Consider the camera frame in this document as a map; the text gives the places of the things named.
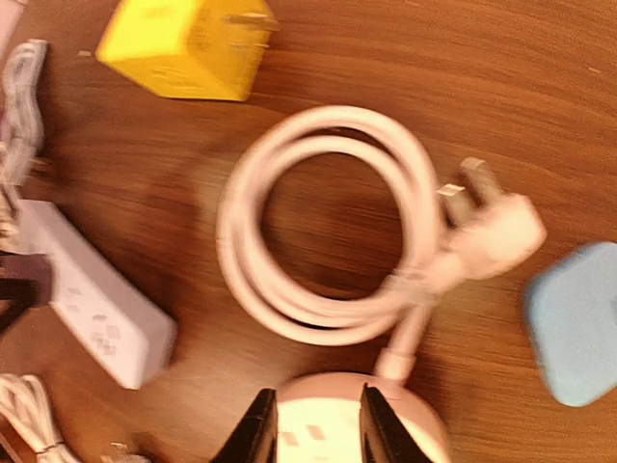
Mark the yellow cube socket adapter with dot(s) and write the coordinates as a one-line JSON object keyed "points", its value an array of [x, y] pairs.
{"points": [[189, 49]]}

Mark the light blue plug adapter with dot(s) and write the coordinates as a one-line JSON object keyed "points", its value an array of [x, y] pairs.
{"points": [[570, 312]]}

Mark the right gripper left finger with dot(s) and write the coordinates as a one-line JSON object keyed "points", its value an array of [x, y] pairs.
{"points": [[254, 439]]}

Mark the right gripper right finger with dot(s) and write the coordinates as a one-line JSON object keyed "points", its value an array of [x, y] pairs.
{"points": [[384, 438]]}

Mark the pink round power strip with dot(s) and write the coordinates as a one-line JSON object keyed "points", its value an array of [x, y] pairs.
{"points": [[352, 417]]}

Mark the grey-blue power strip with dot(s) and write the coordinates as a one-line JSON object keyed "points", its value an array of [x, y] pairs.
{"points": [[129, 336]]}

